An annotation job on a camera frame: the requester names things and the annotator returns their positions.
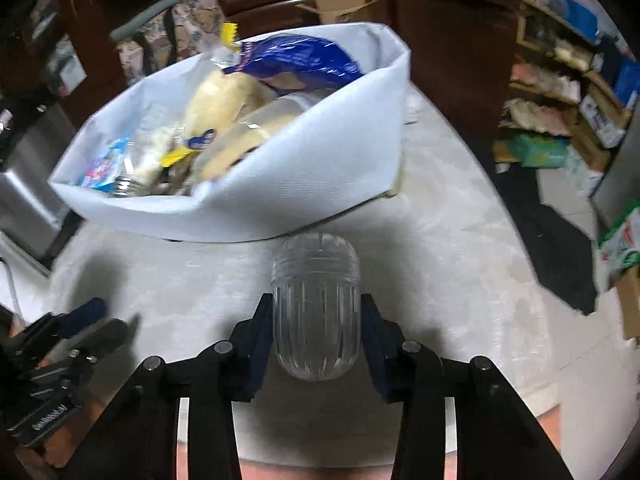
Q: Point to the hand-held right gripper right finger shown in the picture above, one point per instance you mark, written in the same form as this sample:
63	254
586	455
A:
375	360

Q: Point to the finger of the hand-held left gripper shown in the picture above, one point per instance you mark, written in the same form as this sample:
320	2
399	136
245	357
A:
112	335
87	312

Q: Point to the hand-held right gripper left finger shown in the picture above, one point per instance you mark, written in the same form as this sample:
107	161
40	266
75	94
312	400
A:
260	355

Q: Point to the clear ribbed plastic jar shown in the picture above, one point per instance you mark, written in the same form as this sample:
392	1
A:
315	310

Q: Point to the blue printed carton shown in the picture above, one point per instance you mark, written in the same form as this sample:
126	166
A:
105	165

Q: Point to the white fabric storage bin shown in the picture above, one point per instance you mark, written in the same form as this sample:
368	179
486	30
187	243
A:
300	170

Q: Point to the clear bag of yellow noodles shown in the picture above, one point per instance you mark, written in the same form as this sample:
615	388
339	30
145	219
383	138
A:
240	145

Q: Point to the dark blue snack packet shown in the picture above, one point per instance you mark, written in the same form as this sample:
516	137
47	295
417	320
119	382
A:
300	60

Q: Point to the patterned beige tablecloth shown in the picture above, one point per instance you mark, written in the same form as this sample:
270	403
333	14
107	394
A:
440	285

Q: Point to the stainless steel water boiler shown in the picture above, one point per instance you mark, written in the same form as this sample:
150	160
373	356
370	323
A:
30	185

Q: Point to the black cloth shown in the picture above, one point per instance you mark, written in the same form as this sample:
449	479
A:
545	240

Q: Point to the clear yellow-edged snack bag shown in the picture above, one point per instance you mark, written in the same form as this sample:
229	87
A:
220	100

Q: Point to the green tissue pack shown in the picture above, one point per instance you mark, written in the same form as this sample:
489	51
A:
537	150

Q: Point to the green white carton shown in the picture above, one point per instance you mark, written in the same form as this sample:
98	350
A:
620	250

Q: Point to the dark wooden cabinet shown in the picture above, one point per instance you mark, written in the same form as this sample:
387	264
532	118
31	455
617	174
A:
440	50

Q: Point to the wooden storage shelf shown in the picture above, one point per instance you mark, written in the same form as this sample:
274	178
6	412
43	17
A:
595	80

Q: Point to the cardboard box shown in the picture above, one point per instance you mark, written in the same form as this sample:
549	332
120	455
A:
335	5

